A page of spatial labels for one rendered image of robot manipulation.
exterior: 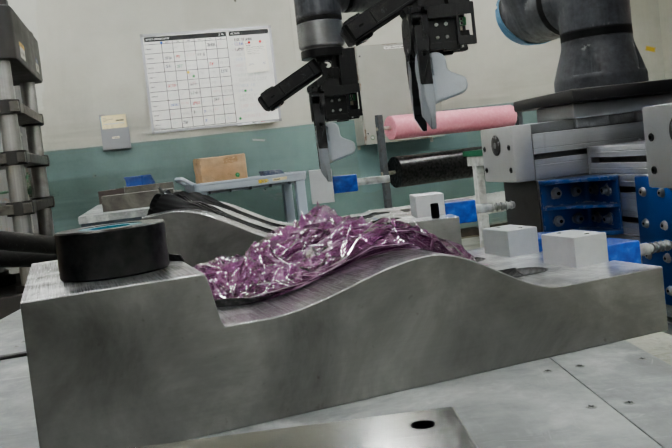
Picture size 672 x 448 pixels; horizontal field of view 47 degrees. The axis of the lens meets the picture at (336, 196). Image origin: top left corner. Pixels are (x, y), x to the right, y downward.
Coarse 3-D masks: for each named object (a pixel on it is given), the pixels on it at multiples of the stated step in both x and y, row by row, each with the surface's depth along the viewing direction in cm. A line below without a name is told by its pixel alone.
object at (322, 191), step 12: (312, 180) 125; (324, 180) 125; (336, 180) 126; (348, 180) 126; (360, 180) 128; (372, 180) 128; (384, 180) 128; (312, 192) 125; (324, 192) 126; (336, 192) 126
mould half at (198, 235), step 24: (168, 216) 91; (192, 216) 91; (216, 216) 93; (240, 216) 104; (384, 216) 104; (408, 216) 100; (456, 216) 93; (168, 240) 91; (192, 240) 91; (216, 240) 92; (240, 240) 92; (456, 240) 93; (192, 264) 92
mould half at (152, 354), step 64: (384, 256) 61; (448, 256) 59; (64, 320) 50; (128, 320) 51; (192, 320) 52; (256, 320) 54; (320, 320) 55; (384, 320) 57; (448, 320) 59; (512, 320) 61; (576, 320) 63; (640, 320) 65; (64, 384) 50; (128, 384) 51; (192, 384) 52; (256, 384) 54; (320, 384) 56; (384, 384) 57
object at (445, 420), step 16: (384, 416) 32; (400, 416) 32; (416, 416) 32; (432, 416) 31; (448, 416) 31; (256, 432) 32; (272, 432) 32; (288, 432) 32; (304, 432) 31; (320, 432) 31; (336, 432) 31; (352, 432) 31; (368, 432) 30; (384, 432) 30; (400, 432) 30; (416, 432) 30; (432, 432) 30; (448, 432) 30; (464, 432) 29
